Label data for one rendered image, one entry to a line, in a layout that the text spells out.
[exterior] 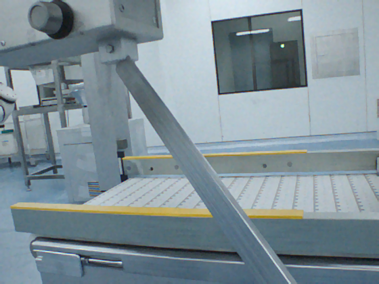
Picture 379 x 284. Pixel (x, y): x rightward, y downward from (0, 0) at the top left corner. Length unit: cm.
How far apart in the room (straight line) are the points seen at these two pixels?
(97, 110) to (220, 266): 45
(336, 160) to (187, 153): 35
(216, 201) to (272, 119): 514
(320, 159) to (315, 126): 487
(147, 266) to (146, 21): 25
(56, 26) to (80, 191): 283
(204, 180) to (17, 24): 23
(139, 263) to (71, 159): 272
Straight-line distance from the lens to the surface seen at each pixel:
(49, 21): 31
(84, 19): 31
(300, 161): 56
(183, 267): 35
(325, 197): 46
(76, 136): 300
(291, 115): 537
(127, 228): 36
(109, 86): 68
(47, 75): 411
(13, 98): 116
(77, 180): 309
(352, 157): 57
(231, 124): 540
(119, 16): 31
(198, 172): 25
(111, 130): 68
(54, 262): 44
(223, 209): 23
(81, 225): 39
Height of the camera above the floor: 96
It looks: 9 degrees down
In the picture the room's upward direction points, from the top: 6 degrees counter-clockwise
